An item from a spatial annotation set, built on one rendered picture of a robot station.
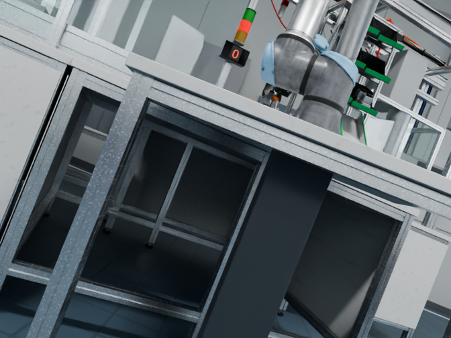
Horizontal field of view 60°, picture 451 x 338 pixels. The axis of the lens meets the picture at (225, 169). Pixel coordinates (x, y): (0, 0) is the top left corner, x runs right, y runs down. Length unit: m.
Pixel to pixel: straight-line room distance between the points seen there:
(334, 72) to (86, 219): 0.72
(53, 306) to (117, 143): 0.36
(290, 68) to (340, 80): 0.14
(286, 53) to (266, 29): 4.80
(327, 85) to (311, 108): 0.07
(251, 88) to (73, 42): 4.40
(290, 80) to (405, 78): 1.94
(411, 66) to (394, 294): 1.56
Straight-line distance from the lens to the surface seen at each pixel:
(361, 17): 1.36
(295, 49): 1.12
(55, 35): 1.40
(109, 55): 1.42
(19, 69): 1.38
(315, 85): 1.10
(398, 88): 2.96
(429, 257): 3.10
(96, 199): 0.85
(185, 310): 1.53
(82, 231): 0.87
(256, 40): 5.85
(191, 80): 0.81
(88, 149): 5.91
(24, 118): 1.37
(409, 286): 3.06
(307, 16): 1.19
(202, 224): 3.29
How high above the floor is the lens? 0.71
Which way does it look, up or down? level
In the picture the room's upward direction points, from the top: 22 degrees clockwise
